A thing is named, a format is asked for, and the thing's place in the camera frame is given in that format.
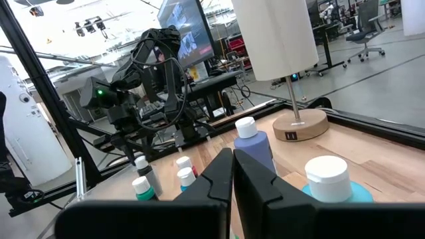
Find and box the white rounded machine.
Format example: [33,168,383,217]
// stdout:
[0,54,73,187]

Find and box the small red paint bottle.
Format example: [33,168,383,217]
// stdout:
[175,155,199,177]

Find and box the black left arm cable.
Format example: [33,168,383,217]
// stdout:
[130,49,189,131]

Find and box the black standing desk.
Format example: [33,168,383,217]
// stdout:
[304,21,349,78]

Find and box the grey office chair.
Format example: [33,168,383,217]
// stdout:
[345,0,388,64]

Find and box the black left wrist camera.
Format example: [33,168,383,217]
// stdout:
[79,76,120,110]

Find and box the black aluminium rig frame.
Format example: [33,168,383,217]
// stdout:
[0,0,425,220]

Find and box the black workbench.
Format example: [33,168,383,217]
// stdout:
[185,70,246,121]

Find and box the small emerald green paint bottle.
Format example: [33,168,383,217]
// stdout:
[131,175,159,202]

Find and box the large black display screen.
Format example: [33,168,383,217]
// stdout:
[156,0,216,71]

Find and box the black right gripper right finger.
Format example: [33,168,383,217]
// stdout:
[233,149,425,239]

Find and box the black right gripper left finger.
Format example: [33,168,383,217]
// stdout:
[54,147,234,239]

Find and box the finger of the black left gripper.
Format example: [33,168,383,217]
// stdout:
[111,131,134,164]
[133,131,157,164]

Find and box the white shade wooden table lamp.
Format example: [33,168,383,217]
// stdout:
[231,0,330,143]

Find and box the small blue paint bottle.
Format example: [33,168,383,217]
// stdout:
[177,167,197,193]

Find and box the black keyboard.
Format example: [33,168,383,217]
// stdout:
[139,100,167,122]

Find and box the large lavender paint bottle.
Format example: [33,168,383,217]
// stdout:
[234,116,277,174]

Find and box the small grey paint bottle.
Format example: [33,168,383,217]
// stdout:
[133,155,164,197]

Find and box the red storage cart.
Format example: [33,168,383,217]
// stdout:
[226,36,249,62]

